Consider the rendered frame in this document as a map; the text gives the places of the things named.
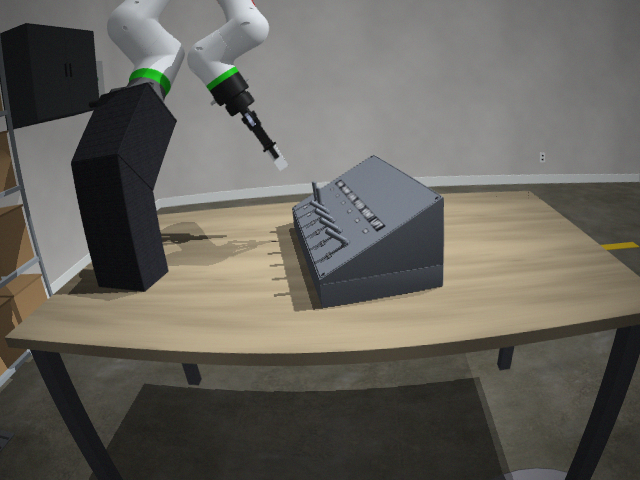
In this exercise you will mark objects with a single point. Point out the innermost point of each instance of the grey switch console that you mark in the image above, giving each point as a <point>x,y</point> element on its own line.
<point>394,235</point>

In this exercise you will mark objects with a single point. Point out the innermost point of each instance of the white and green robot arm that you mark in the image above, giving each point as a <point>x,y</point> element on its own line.
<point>157,56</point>

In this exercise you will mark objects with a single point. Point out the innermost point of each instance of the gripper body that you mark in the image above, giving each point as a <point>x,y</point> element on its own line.
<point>239,105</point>

